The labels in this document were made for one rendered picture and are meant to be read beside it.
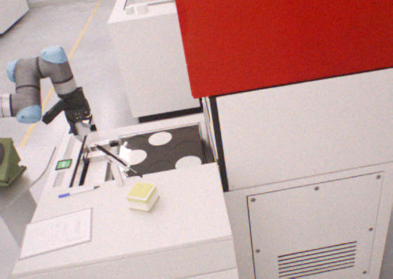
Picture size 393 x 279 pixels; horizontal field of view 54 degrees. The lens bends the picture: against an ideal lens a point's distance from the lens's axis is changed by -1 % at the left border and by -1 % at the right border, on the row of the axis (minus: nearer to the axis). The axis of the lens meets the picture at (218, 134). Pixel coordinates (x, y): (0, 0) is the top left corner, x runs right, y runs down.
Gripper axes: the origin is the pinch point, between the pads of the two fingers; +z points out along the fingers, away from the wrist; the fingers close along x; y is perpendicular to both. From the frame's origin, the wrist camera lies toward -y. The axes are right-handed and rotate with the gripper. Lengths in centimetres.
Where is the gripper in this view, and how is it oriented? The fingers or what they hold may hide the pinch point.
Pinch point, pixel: (78, 139)
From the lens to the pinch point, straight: 152.4
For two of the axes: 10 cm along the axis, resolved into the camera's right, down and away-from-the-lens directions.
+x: -2.9, -5.0, 8.2
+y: 9.5, -2.5, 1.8
